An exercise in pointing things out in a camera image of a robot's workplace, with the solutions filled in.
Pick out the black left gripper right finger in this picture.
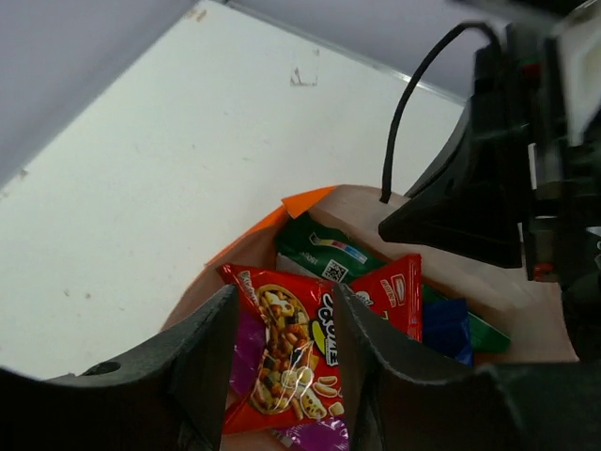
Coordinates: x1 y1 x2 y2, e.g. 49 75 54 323
334 285 600 450

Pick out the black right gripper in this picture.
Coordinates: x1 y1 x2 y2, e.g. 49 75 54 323
378 23 600 291

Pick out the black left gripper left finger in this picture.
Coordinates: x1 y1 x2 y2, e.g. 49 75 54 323
1 286 239 450

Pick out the purple snack bag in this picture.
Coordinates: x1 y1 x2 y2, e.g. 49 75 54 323
227 312 351 451

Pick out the red snack packet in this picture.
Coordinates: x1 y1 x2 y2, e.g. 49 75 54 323
219 254 423 434

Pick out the blue Burts crisps bag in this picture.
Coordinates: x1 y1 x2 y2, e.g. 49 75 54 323
422 299 473 366

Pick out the orange paper bag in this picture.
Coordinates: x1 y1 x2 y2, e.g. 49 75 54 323
167 185 582 369

